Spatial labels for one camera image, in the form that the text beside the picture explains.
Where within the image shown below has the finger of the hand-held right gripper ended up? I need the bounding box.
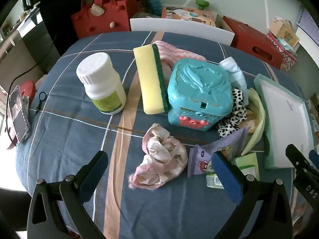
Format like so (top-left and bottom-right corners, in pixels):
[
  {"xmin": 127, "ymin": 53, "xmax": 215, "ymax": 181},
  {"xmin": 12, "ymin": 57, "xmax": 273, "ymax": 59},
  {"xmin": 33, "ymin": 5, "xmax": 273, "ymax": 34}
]
[
  {"xmin": 285, "ymin": 144, "xmax": 311, "ymax": 180},
  {"xmin": 308, "ymin": 149, "xmax": 319, "ymax": 171}
]

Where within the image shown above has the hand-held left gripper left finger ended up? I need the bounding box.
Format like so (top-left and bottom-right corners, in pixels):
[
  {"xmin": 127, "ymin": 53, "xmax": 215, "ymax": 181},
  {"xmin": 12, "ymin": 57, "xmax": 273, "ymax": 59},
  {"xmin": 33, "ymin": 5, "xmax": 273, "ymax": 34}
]
[{"xmin": 27, "ymin": 150, "xmax": 109, "ymax": 239}]

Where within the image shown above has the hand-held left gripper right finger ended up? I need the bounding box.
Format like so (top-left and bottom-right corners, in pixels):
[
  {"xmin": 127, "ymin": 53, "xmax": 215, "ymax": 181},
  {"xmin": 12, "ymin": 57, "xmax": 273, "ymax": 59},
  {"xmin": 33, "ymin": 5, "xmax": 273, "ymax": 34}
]
[{"xmin": 211, "ymin": 151, "xmax": 293, "ymax": 239}]

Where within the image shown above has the small green carton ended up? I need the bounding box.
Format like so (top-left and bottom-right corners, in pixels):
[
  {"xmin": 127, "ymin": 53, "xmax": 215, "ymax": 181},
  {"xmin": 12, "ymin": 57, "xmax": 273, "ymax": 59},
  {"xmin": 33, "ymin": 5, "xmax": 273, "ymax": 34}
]
[{"xmin": 206, "ymin": 173, "xmax": 225, "ymax": 188}]

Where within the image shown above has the large green tissue pack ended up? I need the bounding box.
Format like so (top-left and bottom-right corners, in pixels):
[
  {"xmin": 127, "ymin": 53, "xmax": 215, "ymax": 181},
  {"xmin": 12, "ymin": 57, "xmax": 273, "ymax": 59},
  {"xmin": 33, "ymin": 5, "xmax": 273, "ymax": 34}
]
[{"xmin": 233, "ymin": 152, "xmax": 260, "ymax": 181}]

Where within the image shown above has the purple cartoon packet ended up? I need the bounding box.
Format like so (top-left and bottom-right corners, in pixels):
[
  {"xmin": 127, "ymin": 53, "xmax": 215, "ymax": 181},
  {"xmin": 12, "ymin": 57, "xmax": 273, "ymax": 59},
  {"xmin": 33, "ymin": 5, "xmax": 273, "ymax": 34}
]
[{"xmin": 187, "ymin": 126, "xmax": 250, "ymax": 178}]

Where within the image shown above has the white tray with green rim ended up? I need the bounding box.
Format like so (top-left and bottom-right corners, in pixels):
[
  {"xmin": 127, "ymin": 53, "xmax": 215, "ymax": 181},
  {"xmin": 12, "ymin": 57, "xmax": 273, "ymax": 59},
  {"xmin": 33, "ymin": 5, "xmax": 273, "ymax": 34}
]
[{"xmin": 253, "ymin": 73, "xmax": 315, "ymax": 170}]

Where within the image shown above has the yellow-green cloth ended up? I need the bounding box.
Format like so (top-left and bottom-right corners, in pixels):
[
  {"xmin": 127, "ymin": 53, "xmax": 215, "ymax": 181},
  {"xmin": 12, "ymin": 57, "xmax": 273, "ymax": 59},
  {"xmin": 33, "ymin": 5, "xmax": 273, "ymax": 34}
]
[{"xmin": 240, "ymin": 88, "xmax": 267, "ymax": 156}]

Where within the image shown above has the golden fan-shaped card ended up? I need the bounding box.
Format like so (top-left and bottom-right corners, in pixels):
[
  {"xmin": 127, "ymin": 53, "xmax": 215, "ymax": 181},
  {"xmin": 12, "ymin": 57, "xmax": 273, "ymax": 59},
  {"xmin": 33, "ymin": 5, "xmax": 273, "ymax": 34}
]
[{"xmin": 243, "ymin": 118, "xmax": 257, "ymax": 132}]

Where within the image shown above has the leopard print scrunchie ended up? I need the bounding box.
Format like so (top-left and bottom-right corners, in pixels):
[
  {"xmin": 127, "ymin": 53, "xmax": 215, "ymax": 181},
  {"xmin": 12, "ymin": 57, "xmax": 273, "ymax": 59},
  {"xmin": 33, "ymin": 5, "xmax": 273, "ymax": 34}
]
[{"xmin": 216, "ymin": 88, "xmax": 248, "ymax": 139}]

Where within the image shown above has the pink floral scrunchie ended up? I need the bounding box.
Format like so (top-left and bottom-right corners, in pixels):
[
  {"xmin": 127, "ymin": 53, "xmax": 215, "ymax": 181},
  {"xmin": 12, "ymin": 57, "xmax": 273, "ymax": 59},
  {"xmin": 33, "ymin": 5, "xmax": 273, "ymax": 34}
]
[{"xmin": 128, "ymin": 123, "xmax": 188, "ymax": 190}]

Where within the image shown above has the yellow and green sponge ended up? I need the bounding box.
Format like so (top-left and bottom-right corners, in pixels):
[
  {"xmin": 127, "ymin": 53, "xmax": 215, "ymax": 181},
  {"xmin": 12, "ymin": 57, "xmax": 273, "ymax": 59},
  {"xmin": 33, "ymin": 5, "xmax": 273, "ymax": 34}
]
[{"xmin": 133, "ymin": 43, "xmax": 170, "ymax": 115}]

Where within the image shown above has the pink striped cloth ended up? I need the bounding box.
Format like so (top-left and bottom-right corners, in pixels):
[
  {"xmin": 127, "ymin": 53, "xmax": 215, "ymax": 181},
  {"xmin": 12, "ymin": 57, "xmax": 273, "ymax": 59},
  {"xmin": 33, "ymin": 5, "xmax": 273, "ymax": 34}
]
[{"xmin": 152, "ymin": 40, "xmax": 207, "ymax": 71}]

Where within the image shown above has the brown cardboard box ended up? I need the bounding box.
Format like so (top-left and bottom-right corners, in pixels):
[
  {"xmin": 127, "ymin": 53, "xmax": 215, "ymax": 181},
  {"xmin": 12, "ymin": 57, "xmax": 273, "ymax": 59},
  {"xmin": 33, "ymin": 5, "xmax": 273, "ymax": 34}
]
[{"xmin": 308, "ymin": 97, "xmax": 319, "ymax": 127}]

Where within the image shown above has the white pill bottle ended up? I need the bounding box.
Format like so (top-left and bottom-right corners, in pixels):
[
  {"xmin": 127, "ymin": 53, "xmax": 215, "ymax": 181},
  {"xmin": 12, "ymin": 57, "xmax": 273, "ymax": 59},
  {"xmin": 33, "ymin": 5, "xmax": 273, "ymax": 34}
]
[{"xmin": 76, "ymin": 52, "xmax": 127, "ymax": 115}]

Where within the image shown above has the teal plastic box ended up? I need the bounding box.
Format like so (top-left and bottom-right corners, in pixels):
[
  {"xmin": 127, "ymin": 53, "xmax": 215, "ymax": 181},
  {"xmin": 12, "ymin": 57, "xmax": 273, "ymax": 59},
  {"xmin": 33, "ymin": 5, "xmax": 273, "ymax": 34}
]
[{"xmin": 167, "ymin": 58, "xmax": 234, "ymax": 132}]

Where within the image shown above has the red patterned gift box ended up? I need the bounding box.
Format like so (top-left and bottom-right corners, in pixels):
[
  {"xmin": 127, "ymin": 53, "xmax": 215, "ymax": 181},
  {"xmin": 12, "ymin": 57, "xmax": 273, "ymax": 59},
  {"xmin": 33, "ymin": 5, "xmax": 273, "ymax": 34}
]
[{"xmin": 267, "ymin": 32, "xmax": 297, "ymax": 73}]

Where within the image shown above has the light blue packet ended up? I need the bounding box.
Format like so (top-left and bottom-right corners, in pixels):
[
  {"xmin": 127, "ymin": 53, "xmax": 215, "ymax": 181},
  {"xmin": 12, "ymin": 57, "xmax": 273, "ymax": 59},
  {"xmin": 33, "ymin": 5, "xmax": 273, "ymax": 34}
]
[{"xmin": 278, "ymin": 38, "xmax": 294, "ymax": 51}]

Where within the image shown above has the beige gift bag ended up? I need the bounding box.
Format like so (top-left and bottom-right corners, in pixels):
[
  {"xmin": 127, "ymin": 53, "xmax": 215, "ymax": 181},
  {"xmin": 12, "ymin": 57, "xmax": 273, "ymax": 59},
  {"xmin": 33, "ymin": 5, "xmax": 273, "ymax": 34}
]
[{"xmin": 269, "ymin": 17, "xmax": 300, "ymax": 48}]

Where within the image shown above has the red cardboard box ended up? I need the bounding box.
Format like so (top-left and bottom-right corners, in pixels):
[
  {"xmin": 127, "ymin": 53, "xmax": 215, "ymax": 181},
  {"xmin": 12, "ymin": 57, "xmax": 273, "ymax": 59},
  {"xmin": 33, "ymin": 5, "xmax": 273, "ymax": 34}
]
[{"xmin": 223, "ymin": 16, "xmax": 285, "ymax": 70}]

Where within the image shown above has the dark cabinet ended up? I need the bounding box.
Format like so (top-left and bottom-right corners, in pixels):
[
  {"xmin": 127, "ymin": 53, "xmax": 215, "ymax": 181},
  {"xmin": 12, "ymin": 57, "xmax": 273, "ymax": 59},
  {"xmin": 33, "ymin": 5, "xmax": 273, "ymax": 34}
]
[{"xmin": 21, "ymin": 0, "xmax": 75, "ymax": 75}]

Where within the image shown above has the white chair back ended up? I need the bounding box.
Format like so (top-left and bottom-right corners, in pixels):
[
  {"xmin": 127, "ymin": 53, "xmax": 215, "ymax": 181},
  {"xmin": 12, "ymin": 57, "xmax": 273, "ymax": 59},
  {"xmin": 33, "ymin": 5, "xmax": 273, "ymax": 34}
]
[{"xmin": 130, "ymin": 17, "xmax": 235, "ymax": 46}]

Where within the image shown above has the red felt bag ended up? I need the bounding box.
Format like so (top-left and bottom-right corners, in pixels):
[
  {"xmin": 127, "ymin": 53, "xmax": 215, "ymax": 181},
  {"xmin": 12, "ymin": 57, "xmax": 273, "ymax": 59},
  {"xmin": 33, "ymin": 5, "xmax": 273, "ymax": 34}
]
[{"xmin": 70, "ymin": 0, "xmax": 137, "ymax": 39}]

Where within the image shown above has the green plastic knob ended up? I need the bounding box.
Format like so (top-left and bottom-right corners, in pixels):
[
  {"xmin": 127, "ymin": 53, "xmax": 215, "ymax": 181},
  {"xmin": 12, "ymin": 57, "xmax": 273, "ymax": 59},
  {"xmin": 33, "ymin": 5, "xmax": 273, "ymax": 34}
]
[{"xmin": 195, "ymin": 0, "xmax": 209, "ymax": 11}]

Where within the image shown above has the plastic water bottle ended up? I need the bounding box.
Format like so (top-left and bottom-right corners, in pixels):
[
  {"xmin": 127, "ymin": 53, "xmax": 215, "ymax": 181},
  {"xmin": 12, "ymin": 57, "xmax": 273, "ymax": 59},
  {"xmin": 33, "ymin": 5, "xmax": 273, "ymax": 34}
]
[{"xmin": 145, "ymin": 0, "xmax": 163, "ymax": 17}]

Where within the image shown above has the black ring strap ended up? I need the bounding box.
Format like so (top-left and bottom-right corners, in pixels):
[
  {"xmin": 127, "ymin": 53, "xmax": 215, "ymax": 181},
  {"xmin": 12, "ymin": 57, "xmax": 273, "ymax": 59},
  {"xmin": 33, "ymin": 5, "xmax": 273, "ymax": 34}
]
[{"xmin": 35, "ymin": 92, "xmax": 47, "ymax": 112}]

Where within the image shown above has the wall calendar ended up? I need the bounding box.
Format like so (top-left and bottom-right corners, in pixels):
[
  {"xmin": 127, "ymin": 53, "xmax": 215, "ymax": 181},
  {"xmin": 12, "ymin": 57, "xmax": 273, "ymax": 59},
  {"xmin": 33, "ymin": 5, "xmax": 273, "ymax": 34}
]
[{"xmin": 296, "ymin": 4, "xmax": 319, "ymax": 45}]

